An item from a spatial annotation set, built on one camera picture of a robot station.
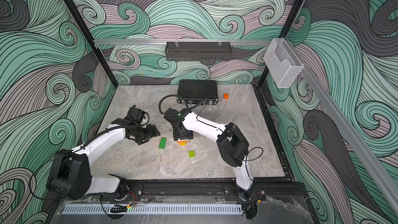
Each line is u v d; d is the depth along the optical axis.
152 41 2.00
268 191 0.73
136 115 0.69
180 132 0.72
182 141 0.88
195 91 1.19
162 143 0.88
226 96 1.13
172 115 0.67
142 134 0.74
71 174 0.41
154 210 0.76
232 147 0.48
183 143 0.89
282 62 0.78
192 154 0.85
